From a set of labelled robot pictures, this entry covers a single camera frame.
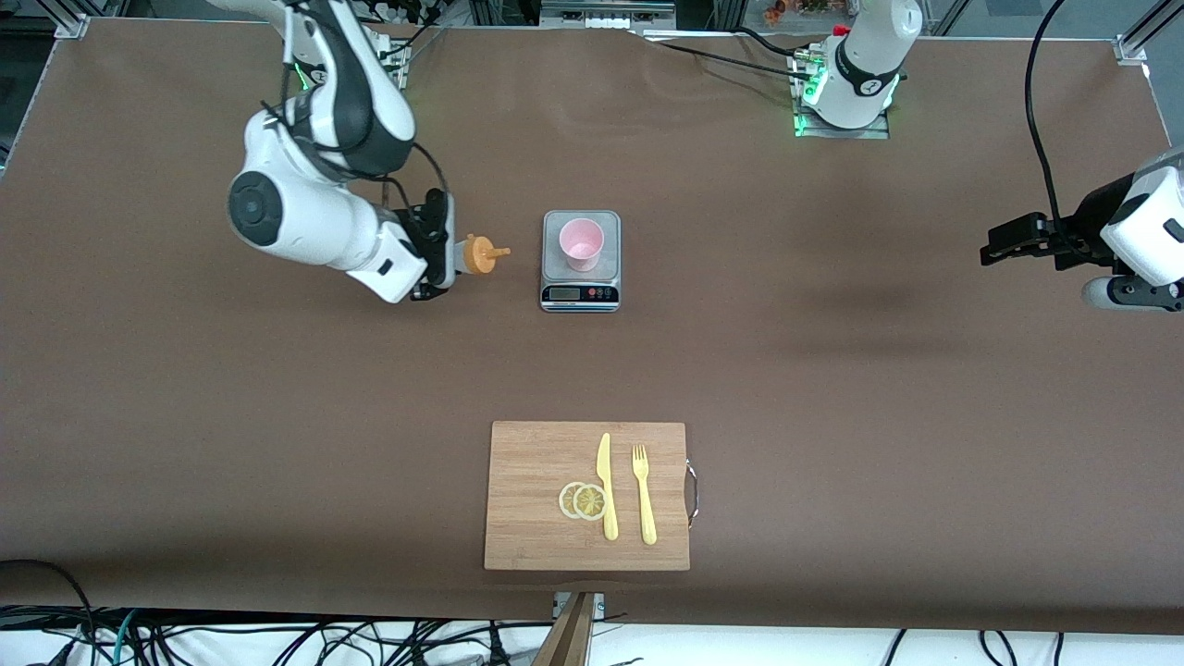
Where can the small metal bracket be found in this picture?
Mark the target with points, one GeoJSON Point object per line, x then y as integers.
{"type": "Point", "coordinates": [599, 603]}

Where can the lemon slice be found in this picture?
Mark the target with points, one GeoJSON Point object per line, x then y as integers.
{"type": "Point", "coordinates": [590, 502]}
{"type": "Point", "coordinates": [565, 500]}

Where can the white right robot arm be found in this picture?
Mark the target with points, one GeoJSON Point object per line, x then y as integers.
{"type": "Point", "coordinates": [305, 213]}

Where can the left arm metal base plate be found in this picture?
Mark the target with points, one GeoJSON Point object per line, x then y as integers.
{"type": "Point", "coordinates": [869, 132]}

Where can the yellow plastic fork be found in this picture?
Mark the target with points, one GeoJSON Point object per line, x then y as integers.
{"type": "Point", "coordinates": [647, 518]}

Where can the pink plastic cup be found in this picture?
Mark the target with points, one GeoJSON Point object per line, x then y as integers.
{"type": "Point", "coordinates": [581, 242]}

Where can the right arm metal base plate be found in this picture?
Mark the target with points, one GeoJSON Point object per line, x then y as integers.
{"type": "Point", "coordinates": [400, 69]}

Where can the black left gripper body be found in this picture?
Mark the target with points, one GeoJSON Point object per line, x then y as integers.
{"type": "Point", "coordinates": [1084, 233]}

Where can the silver digital kitchen scale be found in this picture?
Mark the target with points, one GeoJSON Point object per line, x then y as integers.
{"type": "Point", "coordinates": [578, 294]}

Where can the bamboo cutting board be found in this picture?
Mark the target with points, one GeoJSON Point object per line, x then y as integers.
{"type": "Point", "coordinates": [527, 481]}

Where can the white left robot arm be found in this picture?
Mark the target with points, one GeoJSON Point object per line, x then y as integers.
{"type": "Point", "coordinates": [865, 65]}

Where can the sauce bottle with orange cap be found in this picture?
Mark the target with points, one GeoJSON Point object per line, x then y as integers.
{"type": "Point", "coordinates": [478, 254]}

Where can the wooden post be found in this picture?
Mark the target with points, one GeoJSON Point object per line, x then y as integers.
{"type": "Point", "coordinates": [566, 638]}

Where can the aluminium frame profile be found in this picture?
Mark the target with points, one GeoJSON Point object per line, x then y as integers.
{"type": "Point", "coordinates": [1130, 48]}
{"type": "Point", "coordinates": [72, 26]}

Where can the colourful toy food pile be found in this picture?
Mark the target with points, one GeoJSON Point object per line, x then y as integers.
{"type": "Point", "coordinates": [777, 11]}

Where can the yellow plastic knife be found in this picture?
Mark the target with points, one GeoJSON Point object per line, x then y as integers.
{"type": "Point", "coordinates": [610, 518]}

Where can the white power strip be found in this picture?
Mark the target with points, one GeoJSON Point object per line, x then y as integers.
{"type": "Point", "coordinates": [606, 22]}

